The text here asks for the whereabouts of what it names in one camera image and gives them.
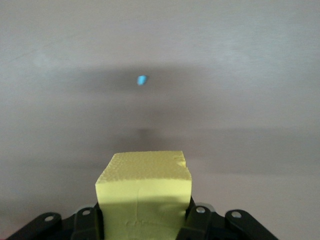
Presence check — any yellow foam cube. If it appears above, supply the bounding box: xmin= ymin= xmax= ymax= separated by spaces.
xmin=94 ymin=149 xmax=193 ymax=240

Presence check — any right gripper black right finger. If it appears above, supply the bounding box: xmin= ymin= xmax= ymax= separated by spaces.
xmin=176 ymin=196 xmax=279 ymax=240

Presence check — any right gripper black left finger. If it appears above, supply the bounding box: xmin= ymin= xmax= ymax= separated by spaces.
xmin=6 ymin=201 xmax=105 ymax=240

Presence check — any blue foam crumb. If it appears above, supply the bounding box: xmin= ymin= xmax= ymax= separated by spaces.
xmin=136 ymin=74 xmax=149 ymax=87

